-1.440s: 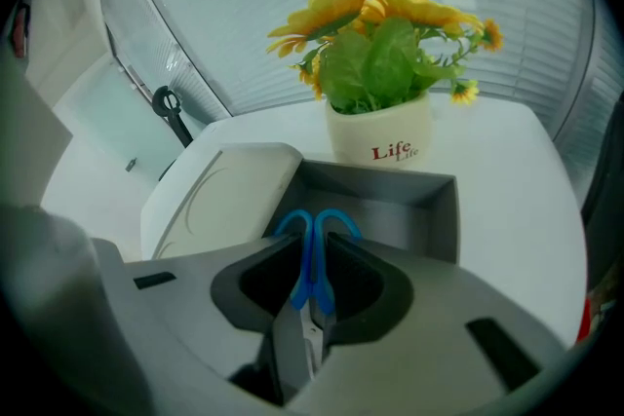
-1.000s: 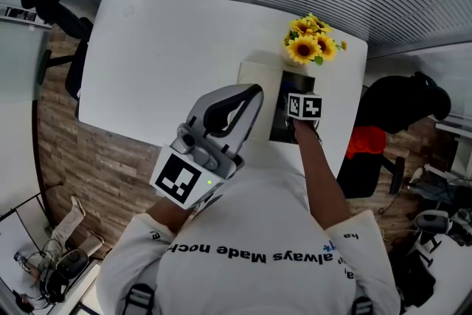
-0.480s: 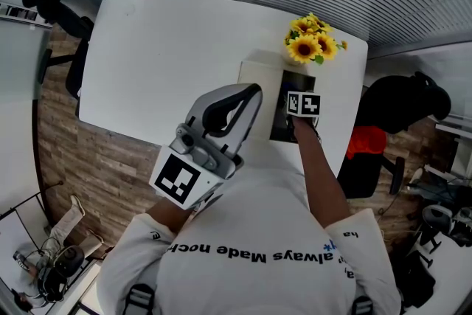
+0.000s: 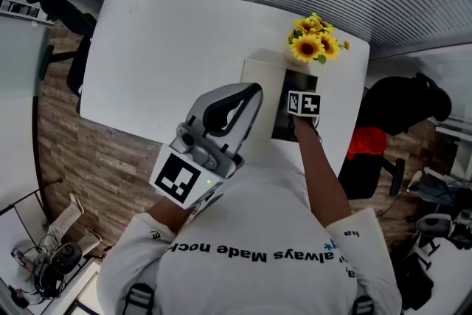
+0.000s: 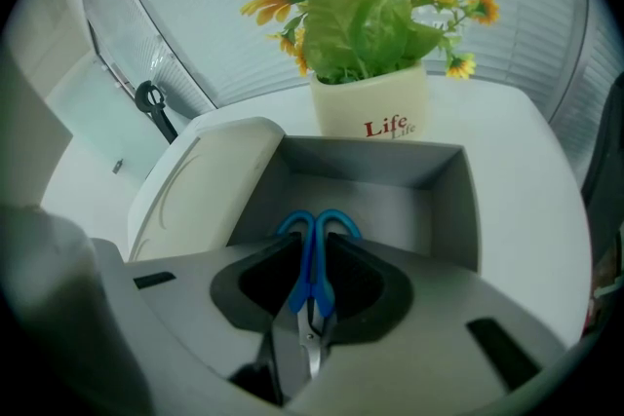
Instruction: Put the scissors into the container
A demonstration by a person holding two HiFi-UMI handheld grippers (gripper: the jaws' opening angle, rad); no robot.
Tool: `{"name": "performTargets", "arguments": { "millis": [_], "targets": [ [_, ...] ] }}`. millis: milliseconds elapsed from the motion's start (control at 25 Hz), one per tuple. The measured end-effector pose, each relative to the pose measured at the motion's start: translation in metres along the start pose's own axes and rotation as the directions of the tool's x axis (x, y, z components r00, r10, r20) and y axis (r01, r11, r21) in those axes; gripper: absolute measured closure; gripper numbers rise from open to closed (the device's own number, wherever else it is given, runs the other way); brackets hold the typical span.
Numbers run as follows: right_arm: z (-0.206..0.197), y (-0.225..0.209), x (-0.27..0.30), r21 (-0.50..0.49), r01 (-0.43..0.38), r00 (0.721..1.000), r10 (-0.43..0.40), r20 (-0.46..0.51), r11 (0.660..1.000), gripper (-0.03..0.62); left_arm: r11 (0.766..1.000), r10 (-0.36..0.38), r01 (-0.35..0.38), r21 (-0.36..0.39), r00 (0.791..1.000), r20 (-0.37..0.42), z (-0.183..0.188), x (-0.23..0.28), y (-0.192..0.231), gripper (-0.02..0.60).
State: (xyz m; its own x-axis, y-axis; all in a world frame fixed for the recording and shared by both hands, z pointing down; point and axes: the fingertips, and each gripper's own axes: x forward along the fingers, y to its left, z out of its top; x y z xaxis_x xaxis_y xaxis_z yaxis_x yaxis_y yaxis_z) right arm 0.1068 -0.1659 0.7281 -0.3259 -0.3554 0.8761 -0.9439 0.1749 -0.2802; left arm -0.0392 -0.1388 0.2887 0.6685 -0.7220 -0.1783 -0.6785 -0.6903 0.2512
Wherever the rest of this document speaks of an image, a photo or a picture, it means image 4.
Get grey tray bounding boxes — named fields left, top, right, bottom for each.
left=271, top=68, right=319, bottom=142

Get black metal stand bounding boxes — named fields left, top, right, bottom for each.
left=0, top=178, right=63, bottom=233

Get black bag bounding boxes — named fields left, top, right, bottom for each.
left=400, top=252, right=435, bottom=311

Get black office chair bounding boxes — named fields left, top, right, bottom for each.
left=24, top=0, right=97, bottom=115
left=337, top=72, right=453, bottom=200

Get person's left forearm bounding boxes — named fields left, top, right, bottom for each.
left=145, top=195, right=197, bottom=234

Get beige tray lid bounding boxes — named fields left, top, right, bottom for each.
left=240, top=58, right=287, bottom=137

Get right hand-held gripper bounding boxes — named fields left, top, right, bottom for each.
left=286, top=89, right=322, bottom=119

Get person's white printed shirt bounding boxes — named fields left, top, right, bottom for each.
left=96, top=164, right=403, bottom=315

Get white wall shelf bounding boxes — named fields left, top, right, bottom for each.
left=0, top=0, right=56, bottom=27

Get person's right forearm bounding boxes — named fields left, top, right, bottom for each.
left=293, top=116, right=353, bottom=229

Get white side table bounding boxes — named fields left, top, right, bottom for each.
left=434, top=116, right=472, bottom=181

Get potted yellow sunflowers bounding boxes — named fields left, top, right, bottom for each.
left=286, top=12, right=351, bottom=66

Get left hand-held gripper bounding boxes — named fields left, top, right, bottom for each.
left=148, top=82, right=265, bottom=210

